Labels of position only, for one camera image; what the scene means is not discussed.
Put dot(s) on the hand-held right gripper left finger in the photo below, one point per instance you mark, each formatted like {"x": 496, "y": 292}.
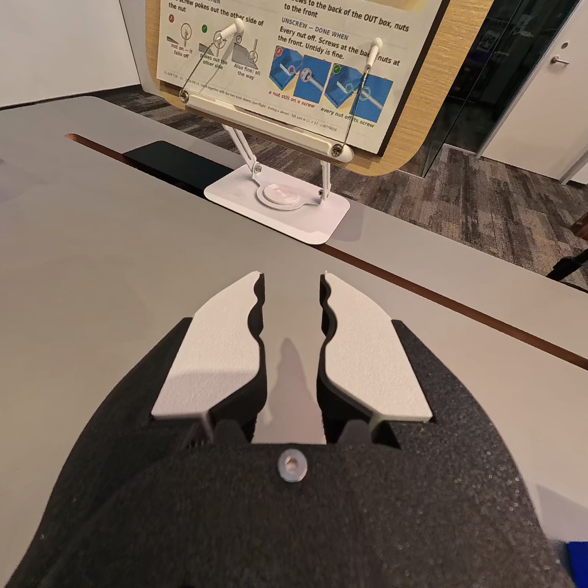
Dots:
{"x": 216, "y": 358}

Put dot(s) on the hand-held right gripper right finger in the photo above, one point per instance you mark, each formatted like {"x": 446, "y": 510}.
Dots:
{"x": 367, "y": 363}

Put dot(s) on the blue plastic bin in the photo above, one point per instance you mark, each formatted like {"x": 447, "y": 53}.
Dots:
{"x": 578, "y": 567}

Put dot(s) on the grey desk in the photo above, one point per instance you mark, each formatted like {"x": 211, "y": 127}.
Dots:
{"x": 115, "y": 257}

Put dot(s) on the white document stand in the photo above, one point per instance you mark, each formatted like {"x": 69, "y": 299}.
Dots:
{"x": 280, "y": 206}

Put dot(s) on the black tablet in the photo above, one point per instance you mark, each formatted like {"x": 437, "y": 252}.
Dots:
{"x": 179, "y": 163}

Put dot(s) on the wooden board with instruction sheet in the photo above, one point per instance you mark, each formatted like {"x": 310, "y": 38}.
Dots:
{"x": 413, "y": 115}

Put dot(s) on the white door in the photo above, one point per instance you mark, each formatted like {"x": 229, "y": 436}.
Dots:
{"x": 546, "y": 92}

